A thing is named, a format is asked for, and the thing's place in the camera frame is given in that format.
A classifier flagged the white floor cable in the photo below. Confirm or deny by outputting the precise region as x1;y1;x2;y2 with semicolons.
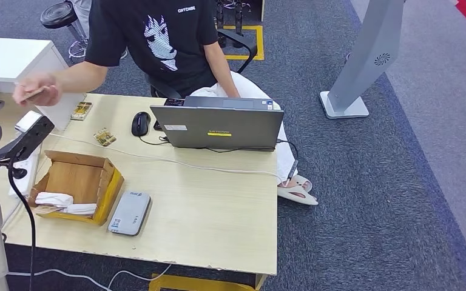
5;264;172;291

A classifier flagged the grey kiosk stand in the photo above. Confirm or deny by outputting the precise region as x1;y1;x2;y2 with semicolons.
319;0;405;119

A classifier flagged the cardboard box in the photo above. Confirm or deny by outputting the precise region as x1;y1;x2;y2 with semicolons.
28;150;125;227

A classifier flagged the yellow floor tape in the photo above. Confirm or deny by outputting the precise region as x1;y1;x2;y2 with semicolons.
148;274;258;291
222;24;265;61

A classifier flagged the white power strip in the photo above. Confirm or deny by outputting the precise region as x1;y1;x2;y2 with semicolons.
7;152;40;198

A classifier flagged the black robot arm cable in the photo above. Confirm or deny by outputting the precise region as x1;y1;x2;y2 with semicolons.
7;154;37;291

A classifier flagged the black laptop power cable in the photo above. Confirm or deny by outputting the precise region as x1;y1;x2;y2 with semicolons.
275;138;300;188

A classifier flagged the black round stool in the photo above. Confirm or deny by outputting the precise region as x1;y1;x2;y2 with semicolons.
39;1;90;60

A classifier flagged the black mouse cable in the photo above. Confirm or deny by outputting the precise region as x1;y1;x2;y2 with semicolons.
137;135;169;147

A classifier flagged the person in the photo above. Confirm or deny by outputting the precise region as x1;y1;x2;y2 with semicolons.
70;0;93;29
12;0;319;206

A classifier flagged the white slipper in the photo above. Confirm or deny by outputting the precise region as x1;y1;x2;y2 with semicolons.
277;184;319;206
292;173;314;193

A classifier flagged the person's right hand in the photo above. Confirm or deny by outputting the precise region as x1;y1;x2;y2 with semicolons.
12;72;63;108

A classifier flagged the black equipment stand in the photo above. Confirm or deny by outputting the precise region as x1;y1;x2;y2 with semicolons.
215;0;246;48

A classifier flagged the white cabinet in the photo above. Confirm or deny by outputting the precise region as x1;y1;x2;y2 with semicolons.
0;36;87;132

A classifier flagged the grey laptop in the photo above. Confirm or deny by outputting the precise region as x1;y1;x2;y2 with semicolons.
149;95;285;153

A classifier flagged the long white cable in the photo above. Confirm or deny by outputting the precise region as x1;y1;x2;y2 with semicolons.
48;132;284;181

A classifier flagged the white paper bundle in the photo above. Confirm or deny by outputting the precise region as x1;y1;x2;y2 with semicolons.
35;192;74;209

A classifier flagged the tan room key card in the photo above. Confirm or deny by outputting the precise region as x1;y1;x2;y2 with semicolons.
18;83;52;102

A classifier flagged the grey card reader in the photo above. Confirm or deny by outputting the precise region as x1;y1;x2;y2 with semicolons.
107;190;152;237

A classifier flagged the black computer mouse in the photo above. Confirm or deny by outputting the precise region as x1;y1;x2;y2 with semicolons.
130;112;152;138

